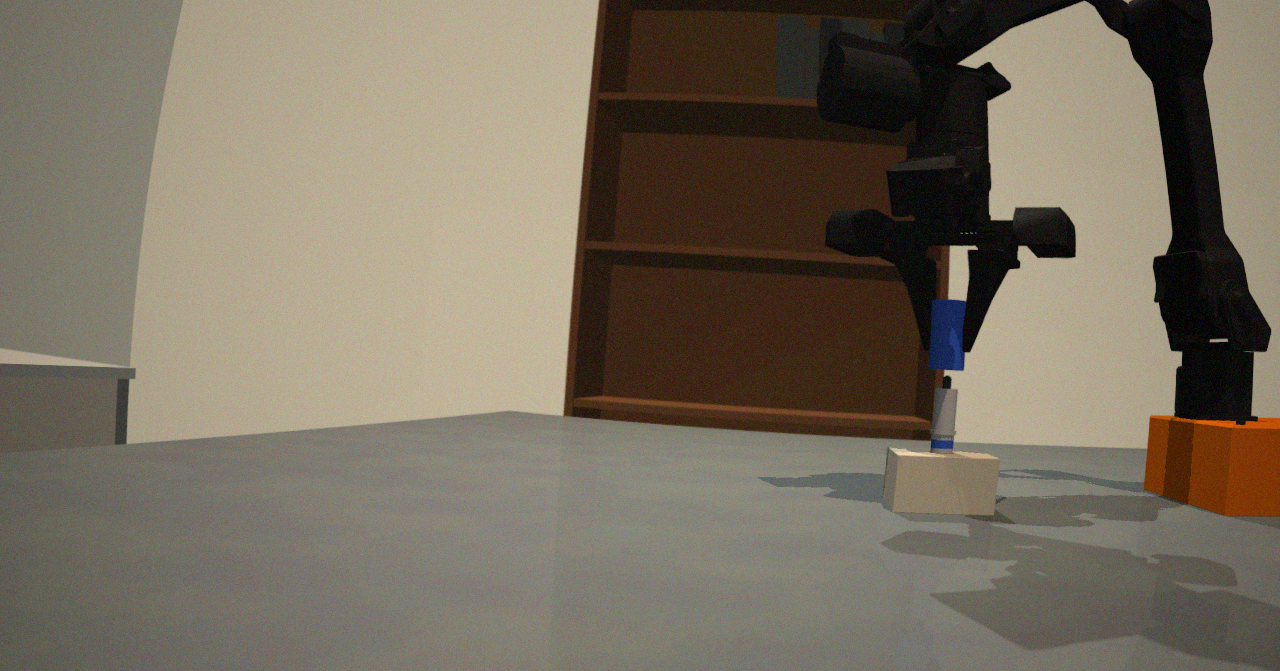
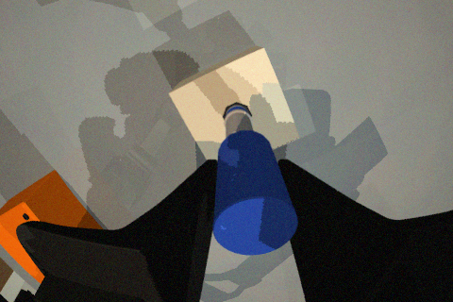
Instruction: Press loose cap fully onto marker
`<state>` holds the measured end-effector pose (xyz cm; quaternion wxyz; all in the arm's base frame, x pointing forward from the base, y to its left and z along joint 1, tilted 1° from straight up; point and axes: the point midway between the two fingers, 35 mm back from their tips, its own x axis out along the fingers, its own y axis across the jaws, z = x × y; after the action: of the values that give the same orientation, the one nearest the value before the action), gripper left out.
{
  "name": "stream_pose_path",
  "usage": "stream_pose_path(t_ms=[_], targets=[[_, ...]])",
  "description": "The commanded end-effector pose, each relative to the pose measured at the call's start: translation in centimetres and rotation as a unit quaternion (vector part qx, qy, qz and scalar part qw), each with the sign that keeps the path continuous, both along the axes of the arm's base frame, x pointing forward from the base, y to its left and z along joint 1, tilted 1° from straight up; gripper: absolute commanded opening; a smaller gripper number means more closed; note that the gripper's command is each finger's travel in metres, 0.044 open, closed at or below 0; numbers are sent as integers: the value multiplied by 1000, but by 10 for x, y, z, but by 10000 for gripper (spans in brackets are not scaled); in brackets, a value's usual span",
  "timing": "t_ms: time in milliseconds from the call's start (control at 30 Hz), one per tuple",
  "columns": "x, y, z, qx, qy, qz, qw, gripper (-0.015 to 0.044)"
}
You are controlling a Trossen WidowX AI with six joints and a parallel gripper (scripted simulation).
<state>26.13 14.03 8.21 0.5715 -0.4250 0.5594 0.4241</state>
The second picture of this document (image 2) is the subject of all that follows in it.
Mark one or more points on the grey marker with blue band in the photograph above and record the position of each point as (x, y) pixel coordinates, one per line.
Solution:
(237, 118)

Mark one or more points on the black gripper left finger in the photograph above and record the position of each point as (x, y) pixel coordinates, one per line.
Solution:
(161, 257)

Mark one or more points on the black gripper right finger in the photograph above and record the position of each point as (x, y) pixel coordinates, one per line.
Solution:
(346, 252)

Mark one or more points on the dark blue marker cap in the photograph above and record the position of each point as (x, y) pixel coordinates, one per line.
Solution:
(253, 211)

